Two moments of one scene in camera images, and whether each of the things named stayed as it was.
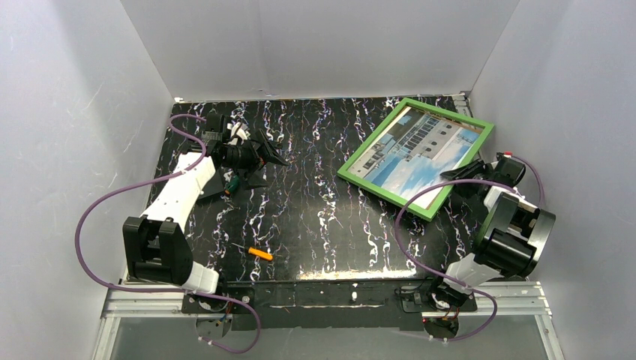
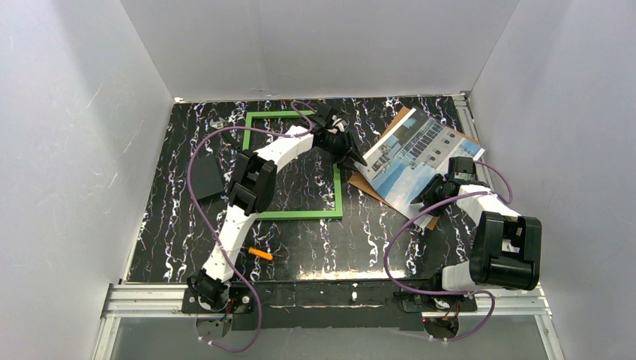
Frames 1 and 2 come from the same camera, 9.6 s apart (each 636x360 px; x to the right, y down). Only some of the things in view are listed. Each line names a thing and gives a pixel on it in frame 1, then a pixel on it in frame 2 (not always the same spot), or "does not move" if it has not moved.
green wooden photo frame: [408, 103] → [337, 214]
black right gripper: [483, 171] → [430, 193]
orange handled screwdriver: [257, 252] does not move
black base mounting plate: [327, 305] does not move
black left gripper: [259, 153] → [340, 144]
